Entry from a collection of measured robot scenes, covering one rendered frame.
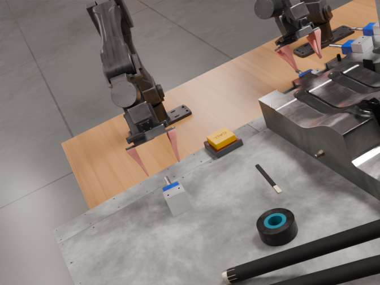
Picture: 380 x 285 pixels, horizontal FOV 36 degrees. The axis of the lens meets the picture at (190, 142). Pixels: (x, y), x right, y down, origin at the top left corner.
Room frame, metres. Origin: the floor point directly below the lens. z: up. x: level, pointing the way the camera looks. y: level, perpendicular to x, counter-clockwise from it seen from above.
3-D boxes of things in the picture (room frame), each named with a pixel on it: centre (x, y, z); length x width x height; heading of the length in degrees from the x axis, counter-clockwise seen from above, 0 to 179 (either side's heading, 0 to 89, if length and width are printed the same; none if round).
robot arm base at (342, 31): (1.74, -0.53, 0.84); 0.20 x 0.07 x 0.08; 101
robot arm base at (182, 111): (1.63, 0.06, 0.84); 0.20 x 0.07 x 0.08; 101
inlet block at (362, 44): (1.53, -0.53, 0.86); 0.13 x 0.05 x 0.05; 31
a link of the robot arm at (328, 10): (1.73, -0.52, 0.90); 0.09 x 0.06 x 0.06; 50
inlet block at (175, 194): (1.21, 0.08, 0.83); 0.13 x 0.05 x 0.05; 6
